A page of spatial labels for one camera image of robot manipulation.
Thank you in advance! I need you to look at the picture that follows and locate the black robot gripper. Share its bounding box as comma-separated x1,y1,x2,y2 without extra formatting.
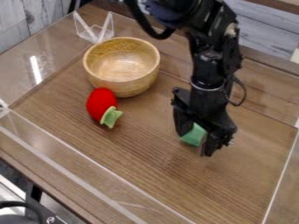
173,81,238,157

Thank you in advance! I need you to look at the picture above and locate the green rectangular block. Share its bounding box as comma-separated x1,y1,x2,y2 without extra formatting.
181,122,209,147

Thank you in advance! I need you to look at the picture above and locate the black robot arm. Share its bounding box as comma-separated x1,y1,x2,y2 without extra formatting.
146,0,244,157

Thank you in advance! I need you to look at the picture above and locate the brown wooden bowl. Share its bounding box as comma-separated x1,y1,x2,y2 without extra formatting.
83,37,162,98

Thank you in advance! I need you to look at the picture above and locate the red plush strawberry toy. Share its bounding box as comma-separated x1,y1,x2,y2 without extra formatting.
87,87,123,129

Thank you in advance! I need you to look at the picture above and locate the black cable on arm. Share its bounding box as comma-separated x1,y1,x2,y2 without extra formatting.
123,0,178,40

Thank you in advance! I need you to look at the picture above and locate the clear acrylic corner bracket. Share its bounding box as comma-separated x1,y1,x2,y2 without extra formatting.
73,11,115,44

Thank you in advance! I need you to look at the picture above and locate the black table frame clamp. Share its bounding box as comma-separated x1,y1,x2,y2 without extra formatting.
0,183,70,224

